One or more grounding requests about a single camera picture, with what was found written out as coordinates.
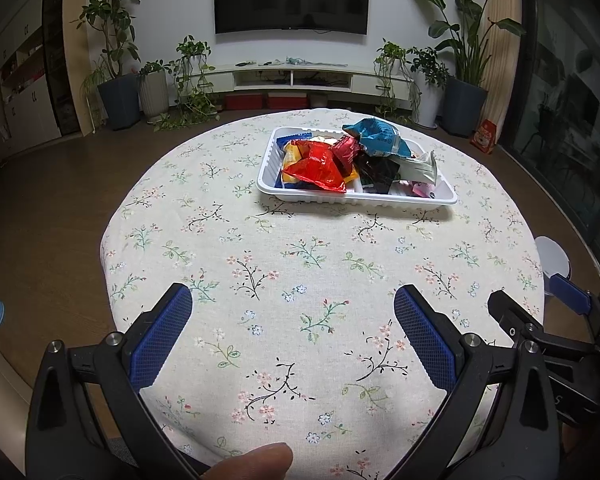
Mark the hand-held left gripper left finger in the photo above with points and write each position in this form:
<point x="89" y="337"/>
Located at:
<point x="162" y="340"/>

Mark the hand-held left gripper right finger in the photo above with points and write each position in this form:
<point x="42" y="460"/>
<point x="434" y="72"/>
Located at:
<point x="425" y="340"/>

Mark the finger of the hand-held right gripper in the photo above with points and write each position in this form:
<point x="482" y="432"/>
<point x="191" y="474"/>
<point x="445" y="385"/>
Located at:
<point x="515" y="320"/>
<point x="570" y="292"/>

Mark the pink snack packet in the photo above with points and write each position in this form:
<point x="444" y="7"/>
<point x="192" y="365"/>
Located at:
<point x="422" y="190"/>

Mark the white plastic tray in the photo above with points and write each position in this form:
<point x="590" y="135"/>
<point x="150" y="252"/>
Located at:
<point x="330" y="199"/>

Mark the pale green snack bag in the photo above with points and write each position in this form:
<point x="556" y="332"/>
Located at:
<point x="420" y="165"/>

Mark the black snack packet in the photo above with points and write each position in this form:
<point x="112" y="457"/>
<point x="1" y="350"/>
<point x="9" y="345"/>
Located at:
<point x="375" y="170"/>

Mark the gold snack packet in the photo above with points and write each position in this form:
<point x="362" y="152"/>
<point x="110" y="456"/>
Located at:
<point x="347" y="152"/>

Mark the red snack bag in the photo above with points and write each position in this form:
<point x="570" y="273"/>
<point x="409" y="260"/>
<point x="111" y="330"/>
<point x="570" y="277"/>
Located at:
<point x="315" y="165"/>

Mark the light blue snack packet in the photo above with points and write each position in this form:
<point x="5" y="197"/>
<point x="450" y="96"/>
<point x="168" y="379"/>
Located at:
<point x="380" y="137"/>

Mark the blue yellow cake packet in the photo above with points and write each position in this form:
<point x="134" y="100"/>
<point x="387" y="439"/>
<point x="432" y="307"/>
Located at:
<point x="289" y="157"/>

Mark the person's left hand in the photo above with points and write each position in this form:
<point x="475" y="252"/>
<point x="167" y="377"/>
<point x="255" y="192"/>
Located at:
<point x="255" y="462"/>

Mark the white round stool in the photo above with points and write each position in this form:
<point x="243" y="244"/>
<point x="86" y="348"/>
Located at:
<point x="550" y="257"/>

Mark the red paper bag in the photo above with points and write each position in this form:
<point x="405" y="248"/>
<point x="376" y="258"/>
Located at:
<point x="484" y="136"/>

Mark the glass sliding door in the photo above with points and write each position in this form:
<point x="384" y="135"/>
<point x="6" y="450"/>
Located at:
<point x="565" y="110"/>

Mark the dark grey plant pot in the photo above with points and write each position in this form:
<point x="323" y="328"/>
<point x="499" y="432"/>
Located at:
<point x="464" y="107"/>

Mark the white smooth plant pot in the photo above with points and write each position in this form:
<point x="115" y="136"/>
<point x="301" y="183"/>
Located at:
<point x="428" y="107"/>

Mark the white ribbed plant pot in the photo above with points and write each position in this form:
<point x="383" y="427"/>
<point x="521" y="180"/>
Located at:
<point x="153" y="95"/>

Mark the red storage box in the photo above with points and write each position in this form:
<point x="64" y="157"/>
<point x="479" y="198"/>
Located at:
<point x="242" y="102"/>
<point x="286" y="100"/>

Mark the beige curtain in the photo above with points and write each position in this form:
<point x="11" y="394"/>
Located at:
<point x="502" y="45"/>

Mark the bushy green plant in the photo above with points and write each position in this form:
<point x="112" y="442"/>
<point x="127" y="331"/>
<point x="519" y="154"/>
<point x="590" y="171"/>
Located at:
<point x="430" y="67"/>

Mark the trailing pothos plant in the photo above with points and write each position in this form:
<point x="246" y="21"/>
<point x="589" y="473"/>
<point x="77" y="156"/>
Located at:
<point x="192" y="75"/>

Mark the small green plant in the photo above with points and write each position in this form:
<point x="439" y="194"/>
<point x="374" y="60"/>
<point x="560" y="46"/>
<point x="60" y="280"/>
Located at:
<point x="152" y="68"/>

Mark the trailing vine plant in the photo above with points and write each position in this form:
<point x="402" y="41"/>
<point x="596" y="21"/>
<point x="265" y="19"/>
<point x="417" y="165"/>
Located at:
<point x="390" y="70"/>

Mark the white television console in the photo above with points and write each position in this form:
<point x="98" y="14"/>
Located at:
<point x="330" y="80"/>

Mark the large broad-leaf plant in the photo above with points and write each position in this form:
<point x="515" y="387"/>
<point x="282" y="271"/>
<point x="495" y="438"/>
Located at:
<point x="465" y="25"/>

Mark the blue-grey toy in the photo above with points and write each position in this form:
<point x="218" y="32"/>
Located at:
<point x="295" y="61"/>

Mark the tall leafy plant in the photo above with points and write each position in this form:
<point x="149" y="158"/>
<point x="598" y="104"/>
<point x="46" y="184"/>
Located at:
<point x="110" y="20"/>

